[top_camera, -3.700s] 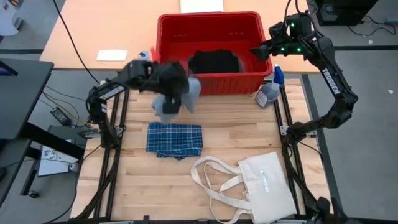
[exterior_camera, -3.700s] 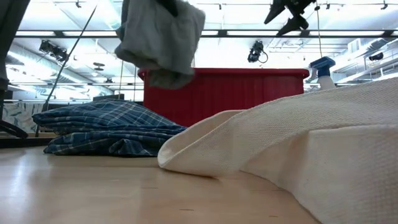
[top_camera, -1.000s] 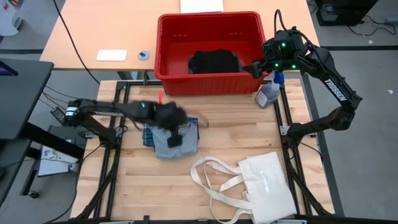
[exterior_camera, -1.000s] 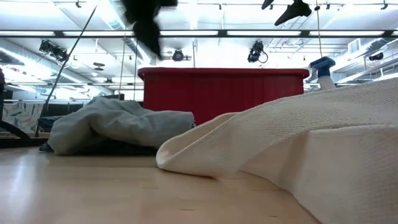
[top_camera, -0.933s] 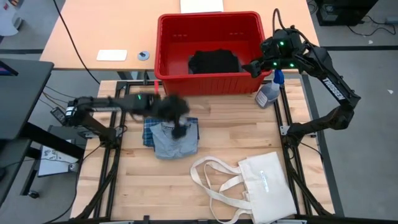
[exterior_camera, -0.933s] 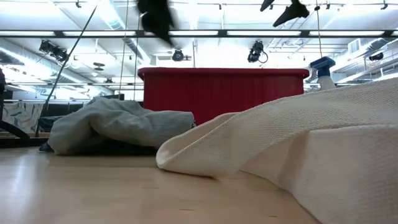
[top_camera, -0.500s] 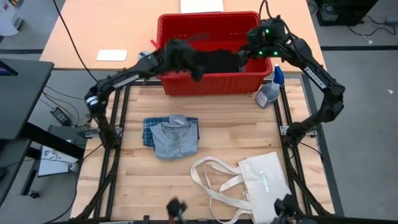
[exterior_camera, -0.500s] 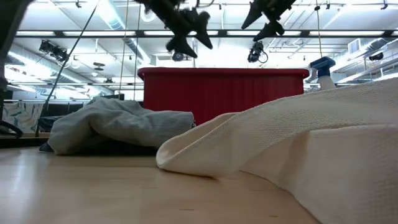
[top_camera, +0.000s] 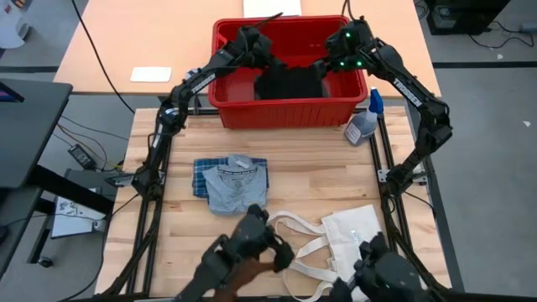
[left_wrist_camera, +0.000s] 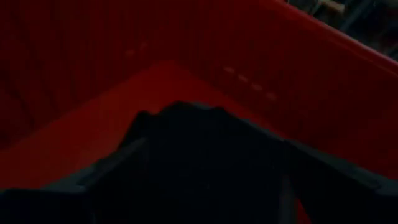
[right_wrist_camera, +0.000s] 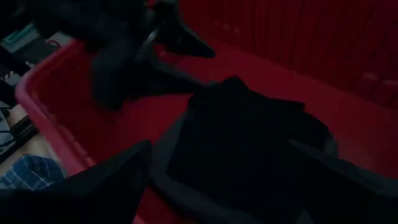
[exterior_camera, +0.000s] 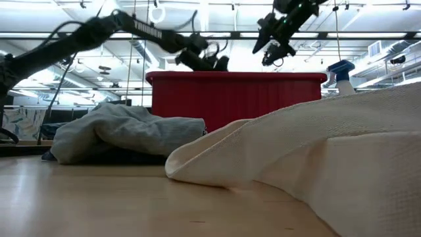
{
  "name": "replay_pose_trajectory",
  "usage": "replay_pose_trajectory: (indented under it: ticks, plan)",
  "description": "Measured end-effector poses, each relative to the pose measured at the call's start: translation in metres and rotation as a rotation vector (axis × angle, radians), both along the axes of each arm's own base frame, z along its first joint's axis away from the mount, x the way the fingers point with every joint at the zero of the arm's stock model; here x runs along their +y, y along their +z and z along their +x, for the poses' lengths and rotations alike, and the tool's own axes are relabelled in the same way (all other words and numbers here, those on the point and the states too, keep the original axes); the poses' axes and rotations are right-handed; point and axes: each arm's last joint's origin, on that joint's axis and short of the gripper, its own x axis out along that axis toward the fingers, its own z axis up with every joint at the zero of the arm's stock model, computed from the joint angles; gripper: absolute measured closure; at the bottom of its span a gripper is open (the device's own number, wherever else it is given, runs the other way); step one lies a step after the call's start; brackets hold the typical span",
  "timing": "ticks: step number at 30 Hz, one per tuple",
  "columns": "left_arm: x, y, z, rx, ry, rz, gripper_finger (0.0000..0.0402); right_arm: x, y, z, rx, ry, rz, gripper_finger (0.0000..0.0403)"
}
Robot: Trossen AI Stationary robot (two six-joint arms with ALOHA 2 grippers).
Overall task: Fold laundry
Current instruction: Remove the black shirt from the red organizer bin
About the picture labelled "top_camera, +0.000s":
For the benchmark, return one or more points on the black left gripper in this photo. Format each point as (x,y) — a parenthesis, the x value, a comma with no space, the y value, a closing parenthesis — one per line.
(253,46)

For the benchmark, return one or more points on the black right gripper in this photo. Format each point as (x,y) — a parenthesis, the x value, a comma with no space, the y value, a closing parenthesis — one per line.
(350,46)

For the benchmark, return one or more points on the black garment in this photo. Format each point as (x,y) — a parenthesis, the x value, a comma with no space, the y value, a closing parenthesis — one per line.
(289,86)

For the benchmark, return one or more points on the red plastic bin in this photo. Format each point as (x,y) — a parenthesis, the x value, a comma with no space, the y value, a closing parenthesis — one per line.
(289,114)

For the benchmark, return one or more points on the blue plaid shirt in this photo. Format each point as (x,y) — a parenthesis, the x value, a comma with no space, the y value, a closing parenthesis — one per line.
(235,193)

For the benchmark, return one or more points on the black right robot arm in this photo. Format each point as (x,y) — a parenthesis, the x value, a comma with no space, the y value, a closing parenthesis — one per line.
(407,92)

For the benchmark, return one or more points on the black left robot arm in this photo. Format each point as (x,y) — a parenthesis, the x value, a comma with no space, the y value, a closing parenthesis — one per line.
(201,84)

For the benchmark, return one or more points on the white paper sheet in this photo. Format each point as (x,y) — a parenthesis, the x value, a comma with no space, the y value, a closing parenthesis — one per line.
(272,7)

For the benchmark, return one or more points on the white rectangular pad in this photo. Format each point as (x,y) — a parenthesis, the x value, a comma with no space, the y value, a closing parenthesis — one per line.
(151,74)

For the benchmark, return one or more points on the light wooden desk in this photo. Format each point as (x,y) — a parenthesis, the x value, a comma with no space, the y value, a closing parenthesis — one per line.
(147,38)

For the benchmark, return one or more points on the black equipment box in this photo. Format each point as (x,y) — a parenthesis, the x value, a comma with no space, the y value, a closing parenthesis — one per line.
(465,17)

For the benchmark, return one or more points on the cream canvas tote bag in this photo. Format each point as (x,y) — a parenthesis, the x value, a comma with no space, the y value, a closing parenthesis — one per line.
(344,235)

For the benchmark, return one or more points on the black side desk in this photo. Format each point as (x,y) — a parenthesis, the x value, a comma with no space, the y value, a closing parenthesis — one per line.
(29,126)

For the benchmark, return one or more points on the white rounded object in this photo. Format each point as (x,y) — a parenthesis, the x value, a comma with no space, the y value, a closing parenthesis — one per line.
(12,25)

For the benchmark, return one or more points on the dark screen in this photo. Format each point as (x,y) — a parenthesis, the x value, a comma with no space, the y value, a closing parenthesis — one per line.
(9,93)

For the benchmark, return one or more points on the black aluminium rig frame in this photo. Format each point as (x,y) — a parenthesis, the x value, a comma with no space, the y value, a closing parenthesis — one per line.
(207,111)

